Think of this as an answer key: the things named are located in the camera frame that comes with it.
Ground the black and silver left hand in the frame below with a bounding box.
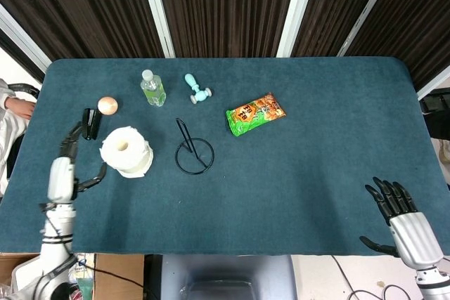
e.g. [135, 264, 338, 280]
[47, 120, 108, 205]

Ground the black and silver right hand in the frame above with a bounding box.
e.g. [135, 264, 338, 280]
[359, 176, 445, 272]

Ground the white paper towel roll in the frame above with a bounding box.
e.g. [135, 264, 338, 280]
[98, 125, 155, 179]

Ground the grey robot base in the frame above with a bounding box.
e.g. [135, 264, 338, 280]
[160, 254, 298, 300]

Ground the black stapler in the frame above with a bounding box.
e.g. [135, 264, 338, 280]
[82, 107, 103, 141]

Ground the person in white clothes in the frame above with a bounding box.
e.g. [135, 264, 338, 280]
[0, 78, 38, 196]

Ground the beige wooden ball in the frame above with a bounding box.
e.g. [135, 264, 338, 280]
[97, 96, 120, 116]

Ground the black chair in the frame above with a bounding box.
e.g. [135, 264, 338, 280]
[6, 82, 40, 178]

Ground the brown cardboard box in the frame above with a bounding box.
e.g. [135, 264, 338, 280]
[94, 253, 146, 300]

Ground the black equipment beside table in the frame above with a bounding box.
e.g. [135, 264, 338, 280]
[419, 87, 450, 141]

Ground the clear bottle with green drink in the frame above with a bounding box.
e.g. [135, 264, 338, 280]
[140, 70, 167, 107]

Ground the light blue roller massager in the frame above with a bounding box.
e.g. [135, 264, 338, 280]
[184, 73, 213, 105]

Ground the brown curtain panel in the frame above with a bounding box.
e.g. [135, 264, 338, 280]
[346, 0, 450, 92]
[0, 0, 165, 69]
[291, 0, 390, 58]
[153, 0, 300, 58]

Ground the green and orange snack bag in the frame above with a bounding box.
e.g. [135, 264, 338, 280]
[225, 91, 287, 138]

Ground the black floor cable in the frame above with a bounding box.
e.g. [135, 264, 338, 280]
[332, 256, 423, 300]

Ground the black thin cable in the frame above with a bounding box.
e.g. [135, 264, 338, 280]
[77, 263, 150, 292]

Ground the black wire roll stand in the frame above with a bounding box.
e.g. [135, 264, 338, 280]
[174, 117, 215, 175]

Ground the white partition post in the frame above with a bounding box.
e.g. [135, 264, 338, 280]
[416, 66, 450, 101]
[276, 0, 321, 58]
[0, 3, 52, 75]
[136, 0, 176, 58]
[337, 0, 400, 57]

